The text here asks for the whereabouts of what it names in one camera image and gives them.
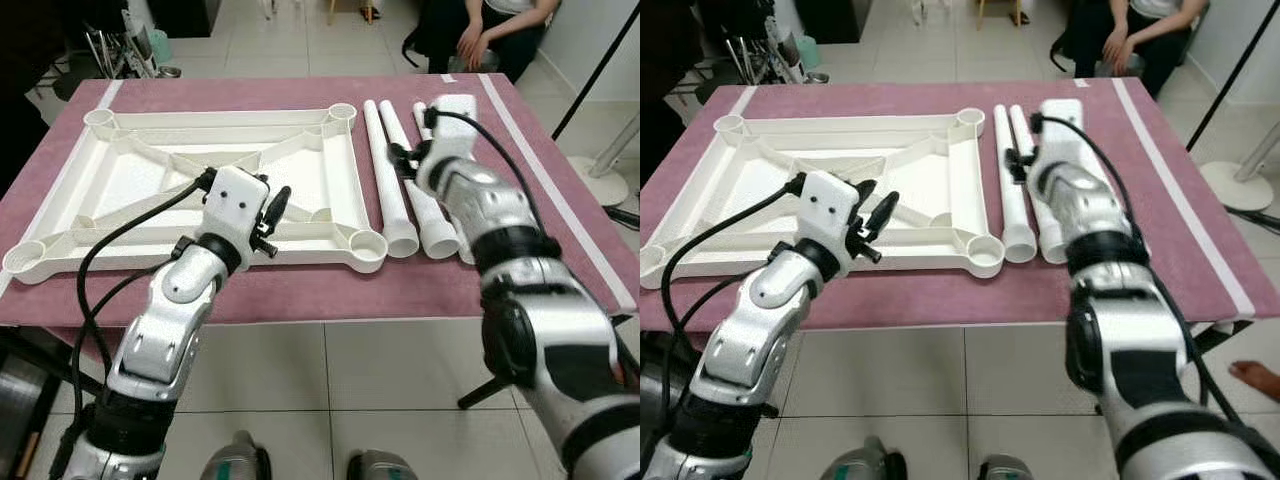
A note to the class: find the white plastic table leg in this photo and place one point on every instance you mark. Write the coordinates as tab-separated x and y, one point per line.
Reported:
1048	225
419	118
395	215
1013	215
430	222

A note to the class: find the white plastic table top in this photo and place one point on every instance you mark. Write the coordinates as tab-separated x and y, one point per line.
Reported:
120	165
760	170

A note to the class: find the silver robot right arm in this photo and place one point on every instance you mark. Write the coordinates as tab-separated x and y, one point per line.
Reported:
1130	340
560	330

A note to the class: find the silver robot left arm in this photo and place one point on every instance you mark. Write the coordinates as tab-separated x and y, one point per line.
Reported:
750	340
165	330

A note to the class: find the steel pet bowl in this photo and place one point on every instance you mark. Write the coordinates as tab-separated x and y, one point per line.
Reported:
816	77
168	72

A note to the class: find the teal plastic cup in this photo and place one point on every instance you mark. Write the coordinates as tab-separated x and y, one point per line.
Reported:
808	52
160	47

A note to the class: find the seated person in black trousers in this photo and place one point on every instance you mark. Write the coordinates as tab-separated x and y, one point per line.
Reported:
1165	55
520	50

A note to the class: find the black cabinet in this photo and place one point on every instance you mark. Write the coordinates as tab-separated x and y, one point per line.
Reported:
830	18
185	15

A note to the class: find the white floor fan stand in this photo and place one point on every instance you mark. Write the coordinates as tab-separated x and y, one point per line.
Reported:
1235	190
598	185

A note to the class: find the thin black pole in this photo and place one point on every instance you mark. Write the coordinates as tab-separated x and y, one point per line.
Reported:
596	74
1233	90

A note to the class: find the robot left leg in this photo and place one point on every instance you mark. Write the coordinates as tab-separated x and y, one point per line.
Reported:
238	460
862	462

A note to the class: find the robot leg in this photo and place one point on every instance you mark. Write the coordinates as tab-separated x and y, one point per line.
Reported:
382	468
238	460
862	462
1005	470

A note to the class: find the black patterned hanging cloth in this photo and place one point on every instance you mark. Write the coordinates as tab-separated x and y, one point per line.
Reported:
30	40
665	60

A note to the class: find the robot right leg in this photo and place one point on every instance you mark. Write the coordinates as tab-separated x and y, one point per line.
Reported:
382	468
1005	470

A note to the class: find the bare human foot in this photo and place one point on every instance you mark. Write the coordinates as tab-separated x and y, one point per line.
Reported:
1258	376

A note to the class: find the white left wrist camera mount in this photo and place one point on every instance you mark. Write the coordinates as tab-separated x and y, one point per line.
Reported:
235	205
832	210

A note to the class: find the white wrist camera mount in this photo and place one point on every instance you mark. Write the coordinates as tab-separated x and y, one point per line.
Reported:
1062	140
458	140
235	205
832	210

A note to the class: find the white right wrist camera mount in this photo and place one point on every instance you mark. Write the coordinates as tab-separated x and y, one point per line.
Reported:
1062	140
458	140

